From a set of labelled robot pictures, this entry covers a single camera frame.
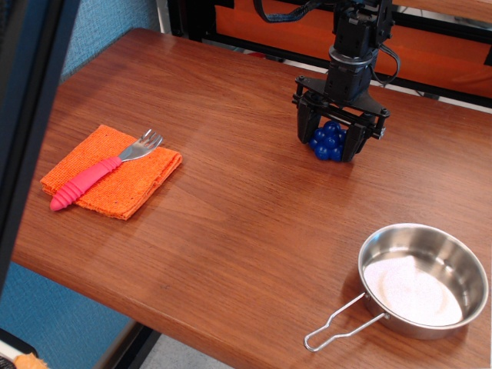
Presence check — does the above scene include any orange object bottom corner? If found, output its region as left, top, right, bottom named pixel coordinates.
left=13, top=354, right=48, bottom=369

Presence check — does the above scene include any stainless steel pot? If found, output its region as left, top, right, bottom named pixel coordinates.
left=304, top=223, right=489, bottom=352

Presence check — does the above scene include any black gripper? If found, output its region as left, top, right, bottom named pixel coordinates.
left=293, top=48, right=390, bottom=162

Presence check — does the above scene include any blue toy grape cluster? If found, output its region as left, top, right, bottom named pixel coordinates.
left=308, top=121, right=347, bottom=162

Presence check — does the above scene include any pink handled fork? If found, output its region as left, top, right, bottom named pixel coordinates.
left=49, top=129, right=163, bottom=211

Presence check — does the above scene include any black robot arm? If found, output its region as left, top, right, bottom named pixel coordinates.
left=293, top=1, right=394, bottom=162

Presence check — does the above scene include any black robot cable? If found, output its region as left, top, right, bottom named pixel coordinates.
left=251, top=0, right=401, bottom=86

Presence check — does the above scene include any orange folded cloth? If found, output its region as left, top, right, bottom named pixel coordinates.
left=41, top=125, right=182, bottom=220

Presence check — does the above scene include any orange panel black frame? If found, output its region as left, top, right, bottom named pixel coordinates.
left=168, top=1, right=491, bottom=108

